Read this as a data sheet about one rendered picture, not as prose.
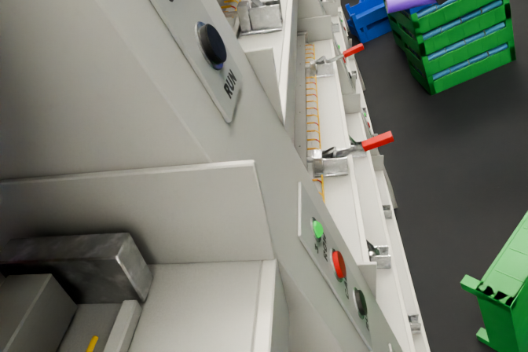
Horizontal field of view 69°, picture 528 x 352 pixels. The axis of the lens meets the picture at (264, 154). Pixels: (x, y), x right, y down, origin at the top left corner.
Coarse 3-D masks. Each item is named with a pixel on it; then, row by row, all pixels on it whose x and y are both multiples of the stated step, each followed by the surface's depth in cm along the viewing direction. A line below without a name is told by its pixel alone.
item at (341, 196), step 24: (312, 24) 80; (312, 48) 79; (336, 72) 69; (312, 96) 63; (336, 96) 62; (312, 120) 57; (336, 120) 56; (312, 144) 53; (336, 144) 52; (336, 192) 45; (336, 216) 42; (360, 216) 41; (360, 240) 39; (360, 264) 31
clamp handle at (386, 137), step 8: (376, 136) 45; (384, 136) 44; (392, 136) 44; (360, 144) 46; (368, 144) 45; (376, 144) 44; (384, 144) 44; (336, 152) 47; (344, 152) 46; (352, 152) 46
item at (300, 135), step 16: (304, 48) 73; (304, 64) 68; (304, 80) 63; (304, 96) 59; (304, 112) 55; (304, 128) 52; (304, 144) 49; (320, 144) 51; (304, 160) 46; (320, 192) 43
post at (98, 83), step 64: (0, 0) 10; (64, 0) 10; (128, 0) 11; (0, 64) 11; (64, 64) 11; (128, 64) 11; (0, 128) 13; (64, 128) 13; (128, 128) 12; (192, 128) 13; (256, 128) 18; (320, 320) 19; (384, 320) 34
